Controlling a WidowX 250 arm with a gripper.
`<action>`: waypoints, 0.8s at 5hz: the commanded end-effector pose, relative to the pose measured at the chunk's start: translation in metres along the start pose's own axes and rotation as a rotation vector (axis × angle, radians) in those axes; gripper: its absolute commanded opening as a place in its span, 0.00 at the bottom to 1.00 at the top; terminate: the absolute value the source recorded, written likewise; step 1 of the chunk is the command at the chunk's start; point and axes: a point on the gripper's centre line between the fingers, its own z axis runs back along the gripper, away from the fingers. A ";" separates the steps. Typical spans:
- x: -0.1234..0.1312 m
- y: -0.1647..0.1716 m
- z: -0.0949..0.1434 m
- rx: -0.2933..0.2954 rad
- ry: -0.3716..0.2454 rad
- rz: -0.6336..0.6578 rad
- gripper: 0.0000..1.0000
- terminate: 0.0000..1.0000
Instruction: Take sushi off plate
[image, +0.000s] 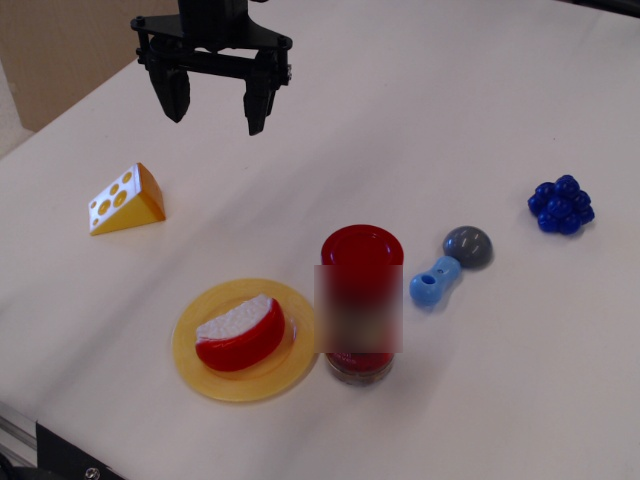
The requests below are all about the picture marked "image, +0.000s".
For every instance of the blue toy grape cluster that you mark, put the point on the blue toy grape cluster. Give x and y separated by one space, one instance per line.
561 207

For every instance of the yellow toy cheese wedge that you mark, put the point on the yellow toy cheese wedge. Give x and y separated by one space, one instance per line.
134 199

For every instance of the blue and grey toy scoop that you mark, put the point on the blue and grey toy scoop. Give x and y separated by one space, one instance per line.
464 247

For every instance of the yellow plastic plate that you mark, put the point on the yellow plastic plate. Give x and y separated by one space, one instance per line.
282 369

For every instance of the red and white toy sushi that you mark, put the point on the red and white toy sushi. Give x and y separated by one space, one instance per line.
243 336

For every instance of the red lidded spice jar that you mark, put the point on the red lidded spice jar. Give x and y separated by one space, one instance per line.
357 295

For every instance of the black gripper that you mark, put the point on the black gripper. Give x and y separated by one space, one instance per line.
217 38

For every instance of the aluminium frame rail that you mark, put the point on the aluminium frame rail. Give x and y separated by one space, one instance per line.
18 437

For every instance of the black corner bracket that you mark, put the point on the black corner bracket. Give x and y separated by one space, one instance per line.
63 458

